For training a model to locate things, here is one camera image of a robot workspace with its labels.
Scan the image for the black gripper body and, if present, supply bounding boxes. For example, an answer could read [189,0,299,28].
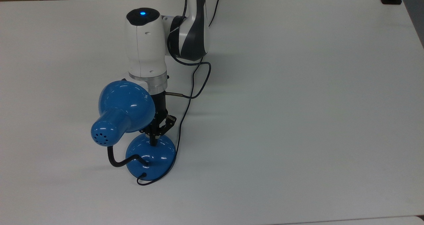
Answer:
[148,91,168,130]

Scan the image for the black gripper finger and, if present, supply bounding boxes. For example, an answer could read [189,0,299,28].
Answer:
[139,126,156,148]
[154,114,178,147]

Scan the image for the blue desk lamp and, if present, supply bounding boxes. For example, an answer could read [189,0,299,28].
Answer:
[90,80,177,181]

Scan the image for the black lamp power cable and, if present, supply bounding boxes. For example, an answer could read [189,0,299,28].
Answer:
[136,0,222,186]

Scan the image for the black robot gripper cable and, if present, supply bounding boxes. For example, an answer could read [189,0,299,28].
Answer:
[165,15,212,100]

